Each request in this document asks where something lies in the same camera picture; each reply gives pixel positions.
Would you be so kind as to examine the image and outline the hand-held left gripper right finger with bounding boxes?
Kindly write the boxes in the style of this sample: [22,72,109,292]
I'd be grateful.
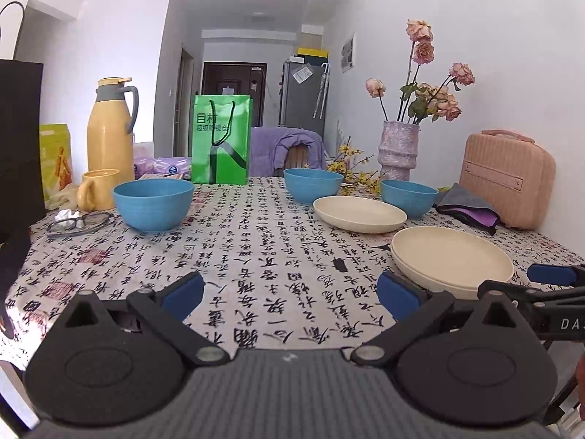
[351,271,531,369]

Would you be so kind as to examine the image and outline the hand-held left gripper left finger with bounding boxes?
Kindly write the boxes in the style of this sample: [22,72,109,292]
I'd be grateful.
[59,271,231,369]

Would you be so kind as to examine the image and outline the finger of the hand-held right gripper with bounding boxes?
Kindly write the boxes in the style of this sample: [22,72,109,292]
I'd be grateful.
[476,279,585,317]
[526,263,585,288]

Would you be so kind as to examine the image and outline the blue bowl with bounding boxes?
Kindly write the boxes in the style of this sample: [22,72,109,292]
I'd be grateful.
[283,168,345,206]
[112,179,195,233]
[380,179,442,219]

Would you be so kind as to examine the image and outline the purple cloth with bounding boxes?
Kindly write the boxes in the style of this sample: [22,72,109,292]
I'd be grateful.
[450,207,502,237]

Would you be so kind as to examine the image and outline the grey cloth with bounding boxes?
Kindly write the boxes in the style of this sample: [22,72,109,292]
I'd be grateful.
[436,182,502,221]

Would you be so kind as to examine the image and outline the printed tablecloth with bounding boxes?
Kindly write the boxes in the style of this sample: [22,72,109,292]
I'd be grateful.
[0,176,585,372]

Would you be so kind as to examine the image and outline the pink hard case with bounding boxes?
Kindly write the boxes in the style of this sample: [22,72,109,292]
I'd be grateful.
[459,128,557,231]

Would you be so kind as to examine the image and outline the eyeglasses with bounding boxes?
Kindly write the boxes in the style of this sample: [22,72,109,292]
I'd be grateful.
[46,211,115,238]

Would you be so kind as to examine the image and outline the yellow flower branch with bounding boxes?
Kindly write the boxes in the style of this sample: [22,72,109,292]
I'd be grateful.
[326,136,383,195]

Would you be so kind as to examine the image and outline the purple tissue pack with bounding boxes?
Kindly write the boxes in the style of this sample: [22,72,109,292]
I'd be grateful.
[133,155,193,179]

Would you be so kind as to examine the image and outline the yellow mug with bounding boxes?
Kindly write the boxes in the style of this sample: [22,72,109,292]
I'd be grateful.
[76,169,121,212]

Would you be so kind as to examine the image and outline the pink white ceramic vase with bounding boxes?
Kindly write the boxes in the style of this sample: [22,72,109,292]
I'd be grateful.
[377,120,420,183]

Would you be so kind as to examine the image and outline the beige gloves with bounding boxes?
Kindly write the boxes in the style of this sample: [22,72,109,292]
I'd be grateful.
[48,182,86,209]

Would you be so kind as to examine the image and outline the green paper bag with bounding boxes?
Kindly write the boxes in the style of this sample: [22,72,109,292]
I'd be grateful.
[190,94,252,187]

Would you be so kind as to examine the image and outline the purple puffer jacket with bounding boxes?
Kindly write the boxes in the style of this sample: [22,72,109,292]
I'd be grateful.
[249,126,328,179]

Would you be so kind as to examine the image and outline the wooden chair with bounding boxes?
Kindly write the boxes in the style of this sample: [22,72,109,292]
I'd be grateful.
[285,143,316,170]

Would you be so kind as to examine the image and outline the yellow thermos jug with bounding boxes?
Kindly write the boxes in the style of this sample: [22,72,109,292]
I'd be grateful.
[86,77,140,184]

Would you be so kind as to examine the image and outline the yellow-green packet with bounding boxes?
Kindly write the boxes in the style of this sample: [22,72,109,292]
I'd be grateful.
[38,123,73,209]

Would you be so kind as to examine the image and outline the dried pink roses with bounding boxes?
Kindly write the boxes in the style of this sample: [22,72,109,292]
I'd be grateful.
[364,19,476,124]

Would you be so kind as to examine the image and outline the dark brown door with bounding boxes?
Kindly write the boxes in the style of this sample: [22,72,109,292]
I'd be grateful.
[202,61,268,127]

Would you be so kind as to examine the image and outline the white folded umbrella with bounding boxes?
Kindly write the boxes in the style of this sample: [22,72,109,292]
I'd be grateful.
[313,63,330,120]

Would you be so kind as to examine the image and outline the black paper bag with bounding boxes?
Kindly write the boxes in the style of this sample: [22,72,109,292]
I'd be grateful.
[0,2,47,248]

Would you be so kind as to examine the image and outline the grey refrigerator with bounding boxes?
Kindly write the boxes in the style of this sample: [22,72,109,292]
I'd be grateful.
[278,57,329,129]

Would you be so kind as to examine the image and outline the white cardboard box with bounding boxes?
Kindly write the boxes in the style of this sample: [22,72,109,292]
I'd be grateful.
[300,24,325,49]

